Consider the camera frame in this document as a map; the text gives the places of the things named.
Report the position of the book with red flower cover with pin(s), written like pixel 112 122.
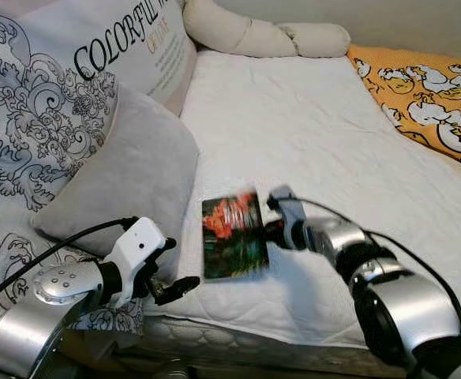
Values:
pixel 234 245

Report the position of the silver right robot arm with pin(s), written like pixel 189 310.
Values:
pixel 404 308

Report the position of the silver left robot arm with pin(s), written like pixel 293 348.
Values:
pixel 25 332

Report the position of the white quilted mattress pad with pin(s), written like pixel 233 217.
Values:
pixel 317 134

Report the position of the white quilted mattress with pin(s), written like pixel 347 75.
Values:
pixel 238 339

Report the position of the grey velvet pillow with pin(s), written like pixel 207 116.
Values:
pixel 128 174

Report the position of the cream knotted bolster pillow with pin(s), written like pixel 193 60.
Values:
pixel 230 31

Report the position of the yellow cartoon print blanket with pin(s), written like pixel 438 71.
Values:
pixel 420 87

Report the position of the large printed backrest cushion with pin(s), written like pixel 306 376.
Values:
pixel 49 71

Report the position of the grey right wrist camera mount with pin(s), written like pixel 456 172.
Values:
pixel 294 217

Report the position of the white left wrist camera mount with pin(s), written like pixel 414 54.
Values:
pixel 140 245

